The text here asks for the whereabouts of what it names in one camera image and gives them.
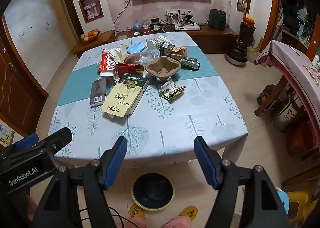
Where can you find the blue face mask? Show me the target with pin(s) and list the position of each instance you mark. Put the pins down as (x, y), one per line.
(136, 47)

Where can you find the green white crumpled wrapper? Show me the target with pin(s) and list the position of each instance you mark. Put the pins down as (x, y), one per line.
(170, 90)

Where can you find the wall socket strip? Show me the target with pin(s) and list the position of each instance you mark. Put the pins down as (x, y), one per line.
(178, 12)

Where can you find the brown paper cup carrier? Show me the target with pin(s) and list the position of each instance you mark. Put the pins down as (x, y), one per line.
(162, 67)

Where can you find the fruit bowl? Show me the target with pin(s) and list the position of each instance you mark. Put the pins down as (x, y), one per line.
(90, 36)

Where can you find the person's right leg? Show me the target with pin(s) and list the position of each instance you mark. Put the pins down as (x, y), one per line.
(178, 223)

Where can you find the red white snack wrapper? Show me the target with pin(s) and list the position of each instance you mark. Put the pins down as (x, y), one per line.
(107, 64)

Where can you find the orange plastic stool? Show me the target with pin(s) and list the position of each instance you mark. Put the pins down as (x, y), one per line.
(298, 142)

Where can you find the colourful print paper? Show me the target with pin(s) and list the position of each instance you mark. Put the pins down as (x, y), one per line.
(5, 135)

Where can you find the small dark green box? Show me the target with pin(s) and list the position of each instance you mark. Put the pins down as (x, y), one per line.
(166, 48)

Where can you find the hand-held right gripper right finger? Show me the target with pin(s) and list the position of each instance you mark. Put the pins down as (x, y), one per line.
(205, 163)

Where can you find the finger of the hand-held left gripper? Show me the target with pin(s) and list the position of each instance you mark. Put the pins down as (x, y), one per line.
(26, 141)
(58, 138)

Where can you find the person's left yellow slipper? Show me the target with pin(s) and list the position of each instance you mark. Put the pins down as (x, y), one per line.
(137, 211)

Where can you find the grey barcode box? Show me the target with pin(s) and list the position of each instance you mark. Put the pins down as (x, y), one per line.
(98, 90)

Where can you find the dark blue yellow-rimmed bin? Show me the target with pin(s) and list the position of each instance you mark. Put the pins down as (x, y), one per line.
(152, 188)

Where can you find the brown paper wrapper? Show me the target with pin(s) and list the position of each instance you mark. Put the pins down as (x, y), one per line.
(132, 58)

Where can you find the brown ceramic jar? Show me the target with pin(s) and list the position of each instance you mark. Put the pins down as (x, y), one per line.
(237, 53)

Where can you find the brown paper bag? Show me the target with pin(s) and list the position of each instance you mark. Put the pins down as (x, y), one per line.
(180, 52)

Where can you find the yellow plastic stool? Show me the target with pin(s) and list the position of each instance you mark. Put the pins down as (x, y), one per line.
(298, 203)

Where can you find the checkered paper cup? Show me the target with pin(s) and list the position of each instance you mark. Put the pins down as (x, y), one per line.
(157, 41)

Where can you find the light blue tree print tablecloth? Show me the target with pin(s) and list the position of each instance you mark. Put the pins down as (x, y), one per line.
(175, 123)

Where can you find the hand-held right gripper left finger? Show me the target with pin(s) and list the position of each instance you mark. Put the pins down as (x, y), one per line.
(117, 160)

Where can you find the wooden door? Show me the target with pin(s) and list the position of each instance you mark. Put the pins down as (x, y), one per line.
(15, 88)

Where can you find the silver rice cooker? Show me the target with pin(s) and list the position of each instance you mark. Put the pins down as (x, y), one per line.
(287, 113)

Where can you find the white set-top box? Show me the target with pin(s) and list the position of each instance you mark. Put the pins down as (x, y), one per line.
(190, 27)

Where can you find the dark green packet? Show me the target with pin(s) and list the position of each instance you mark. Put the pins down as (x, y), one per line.
(190, 63)

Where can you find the dark grey air fryer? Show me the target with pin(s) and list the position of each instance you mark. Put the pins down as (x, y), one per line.
(217, 18)

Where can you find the black yellow box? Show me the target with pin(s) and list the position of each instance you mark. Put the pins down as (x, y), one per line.
(266, 95)

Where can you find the blue baby toy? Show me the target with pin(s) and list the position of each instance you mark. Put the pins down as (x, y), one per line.
(136, 26)

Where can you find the red cardboard box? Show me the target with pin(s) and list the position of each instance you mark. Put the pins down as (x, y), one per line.
(126, 69)

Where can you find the clear plastic bag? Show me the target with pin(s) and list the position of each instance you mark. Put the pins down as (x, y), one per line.
(150, 55)

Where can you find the pink dumbbell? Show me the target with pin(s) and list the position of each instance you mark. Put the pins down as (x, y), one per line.
(95, 9)
(88, 12)

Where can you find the person's right yellow slipper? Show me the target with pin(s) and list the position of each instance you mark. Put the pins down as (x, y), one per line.
(187, 212)

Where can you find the person's yellow slipper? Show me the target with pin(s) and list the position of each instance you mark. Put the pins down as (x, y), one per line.
(187, 212)
(137, 211)

